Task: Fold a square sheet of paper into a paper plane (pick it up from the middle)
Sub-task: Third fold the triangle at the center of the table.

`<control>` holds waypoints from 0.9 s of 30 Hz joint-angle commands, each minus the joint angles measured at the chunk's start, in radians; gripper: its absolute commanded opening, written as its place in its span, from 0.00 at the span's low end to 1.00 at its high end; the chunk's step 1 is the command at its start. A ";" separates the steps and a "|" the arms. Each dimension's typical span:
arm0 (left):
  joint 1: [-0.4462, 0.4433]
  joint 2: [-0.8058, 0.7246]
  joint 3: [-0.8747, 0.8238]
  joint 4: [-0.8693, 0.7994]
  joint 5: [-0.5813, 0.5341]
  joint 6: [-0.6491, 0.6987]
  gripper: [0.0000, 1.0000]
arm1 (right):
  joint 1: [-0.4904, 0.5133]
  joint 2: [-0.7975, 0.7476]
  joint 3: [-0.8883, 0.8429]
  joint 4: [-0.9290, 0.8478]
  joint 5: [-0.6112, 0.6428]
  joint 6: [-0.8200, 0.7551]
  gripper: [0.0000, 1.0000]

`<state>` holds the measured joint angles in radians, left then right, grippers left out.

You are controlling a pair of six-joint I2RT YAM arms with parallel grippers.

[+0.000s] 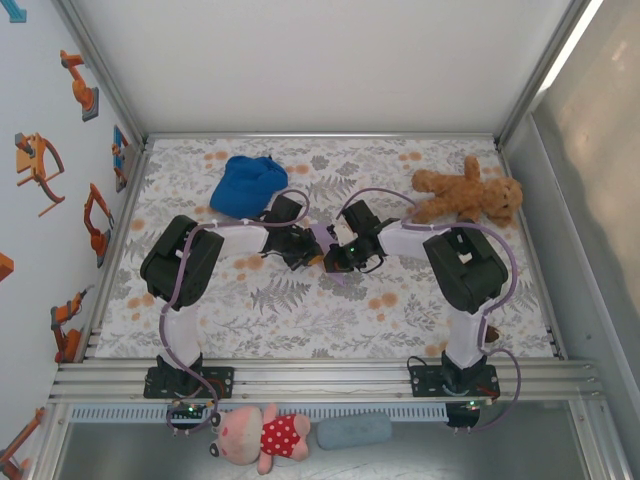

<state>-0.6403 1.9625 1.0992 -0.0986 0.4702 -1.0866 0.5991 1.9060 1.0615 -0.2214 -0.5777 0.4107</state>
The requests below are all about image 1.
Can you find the lilac paper sheet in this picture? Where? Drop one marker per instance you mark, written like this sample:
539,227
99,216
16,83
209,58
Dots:
324,239

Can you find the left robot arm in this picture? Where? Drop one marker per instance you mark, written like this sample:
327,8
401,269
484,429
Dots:
182,260

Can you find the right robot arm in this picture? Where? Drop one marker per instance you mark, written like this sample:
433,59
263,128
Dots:
465,265

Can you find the floral printed table mat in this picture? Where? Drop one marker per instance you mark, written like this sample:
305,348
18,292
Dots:
300,320

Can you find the blue cloth cap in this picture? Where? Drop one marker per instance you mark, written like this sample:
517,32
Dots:
247,187

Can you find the brown teddy bear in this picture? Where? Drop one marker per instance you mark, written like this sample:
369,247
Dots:
465,192

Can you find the grey-blue soft pouch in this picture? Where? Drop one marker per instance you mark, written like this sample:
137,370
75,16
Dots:
355,431

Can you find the pink pig plush toy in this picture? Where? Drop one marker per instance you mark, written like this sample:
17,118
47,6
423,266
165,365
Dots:
250,435

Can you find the black controller board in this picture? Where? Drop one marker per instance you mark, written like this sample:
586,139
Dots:
187,412
465,412

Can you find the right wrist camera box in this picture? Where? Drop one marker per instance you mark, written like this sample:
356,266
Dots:
361,216

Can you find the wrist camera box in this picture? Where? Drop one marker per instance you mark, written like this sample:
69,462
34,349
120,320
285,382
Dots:
286,210
361,216

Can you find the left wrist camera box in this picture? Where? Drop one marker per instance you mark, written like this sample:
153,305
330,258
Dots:
286,210

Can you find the aluminium extrusion frame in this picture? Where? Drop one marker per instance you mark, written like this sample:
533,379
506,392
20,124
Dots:
320,380

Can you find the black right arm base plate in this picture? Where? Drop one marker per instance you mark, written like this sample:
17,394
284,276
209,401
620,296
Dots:
425,381

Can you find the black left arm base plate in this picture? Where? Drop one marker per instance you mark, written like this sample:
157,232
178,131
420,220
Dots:
220,382

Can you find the blue wall sticker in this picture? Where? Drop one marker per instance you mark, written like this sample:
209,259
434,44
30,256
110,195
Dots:
17,12

